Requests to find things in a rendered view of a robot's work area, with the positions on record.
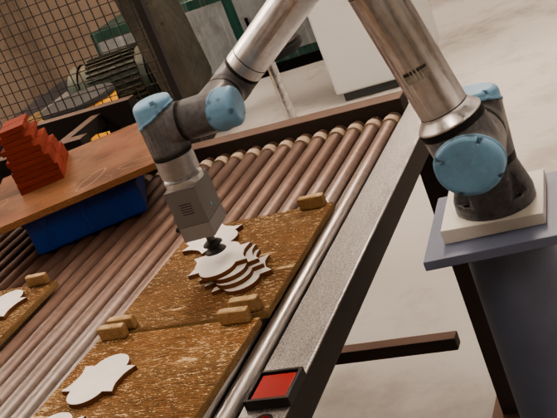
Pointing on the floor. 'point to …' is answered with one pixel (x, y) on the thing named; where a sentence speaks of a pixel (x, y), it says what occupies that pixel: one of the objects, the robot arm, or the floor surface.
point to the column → (515, 299)
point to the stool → (281, 77)
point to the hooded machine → (355, 48)
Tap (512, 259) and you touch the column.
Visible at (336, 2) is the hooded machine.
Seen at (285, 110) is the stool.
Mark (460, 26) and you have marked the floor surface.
